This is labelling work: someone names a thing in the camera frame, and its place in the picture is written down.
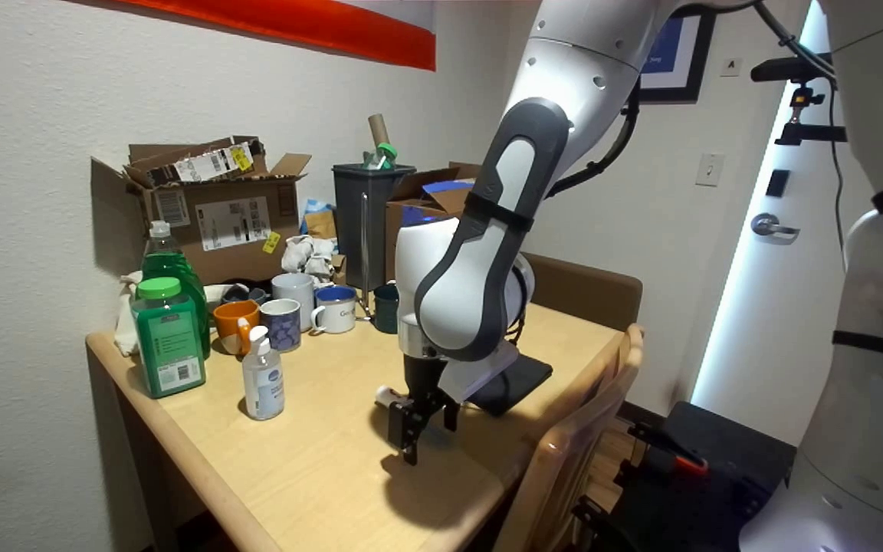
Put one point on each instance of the red wall banner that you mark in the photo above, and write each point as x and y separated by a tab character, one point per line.
308	24

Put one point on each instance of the orange mug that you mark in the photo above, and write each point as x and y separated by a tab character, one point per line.
230	326

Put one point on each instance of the green dish soap bottle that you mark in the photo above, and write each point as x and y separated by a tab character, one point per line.
170	264

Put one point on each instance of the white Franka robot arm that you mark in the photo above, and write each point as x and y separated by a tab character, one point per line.
482	255

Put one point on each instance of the open cardboard box with labels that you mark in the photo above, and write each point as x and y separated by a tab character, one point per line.
220	219

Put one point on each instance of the white door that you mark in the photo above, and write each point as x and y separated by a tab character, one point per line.
768	326

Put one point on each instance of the black beanie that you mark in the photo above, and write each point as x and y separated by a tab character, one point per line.
522	381

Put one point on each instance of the clear hand sanitizer pump bottle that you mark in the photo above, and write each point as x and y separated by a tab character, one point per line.
263	383

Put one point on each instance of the black door keypad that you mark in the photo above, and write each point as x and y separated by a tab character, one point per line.
776	181

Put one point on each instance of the green item in bin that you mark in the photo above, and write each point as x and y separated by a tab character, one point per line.
386	155

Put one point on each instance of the green canister with green lid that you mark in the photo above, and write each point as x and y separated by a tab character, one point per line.
167	341

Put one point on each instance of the cardboard box with blue tape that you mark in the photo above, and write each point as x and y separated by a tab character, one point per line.
430	195

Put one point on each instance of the dark brown board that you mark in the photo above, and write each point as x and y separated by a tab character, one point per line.
588	291

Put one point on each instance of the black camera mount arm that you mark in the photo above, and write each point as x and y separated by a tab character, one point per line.
810	129

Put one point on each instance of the small tan carton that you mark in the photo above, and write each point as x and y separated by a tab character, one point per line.
320	219

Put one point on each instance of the white light switch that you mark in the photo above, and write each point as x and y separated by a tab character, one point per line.
709	169

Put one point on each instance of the blue patterned mug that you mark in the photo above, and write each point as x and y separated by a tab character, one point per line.
281	326

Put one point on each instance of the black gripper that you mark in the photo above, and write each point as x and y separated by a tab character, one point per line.
427	394

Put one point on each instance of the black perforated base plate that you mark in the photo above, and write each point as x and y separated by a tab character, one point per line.
717	460

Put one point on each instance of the wooden chair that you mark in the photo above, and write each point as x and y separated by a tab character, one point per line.
565	449

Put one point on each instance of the black camera on mount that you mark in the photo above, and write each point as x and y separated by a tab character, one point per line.
789	69

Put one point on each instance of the crumpled white paper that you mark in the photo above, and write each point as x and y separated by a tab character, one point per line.
308	255

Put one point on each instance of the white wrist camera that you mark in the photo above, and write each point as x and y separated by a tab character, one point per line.
477	373

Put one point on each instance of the cardboard tube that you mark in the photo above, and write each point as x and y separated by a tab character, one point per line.
378	129

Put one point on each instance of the white mug with blue inside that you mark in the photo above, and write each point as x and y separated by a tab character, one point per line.
339	311

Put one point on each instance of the plain white mug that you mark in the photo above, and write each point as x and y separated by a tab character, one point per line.
294	286

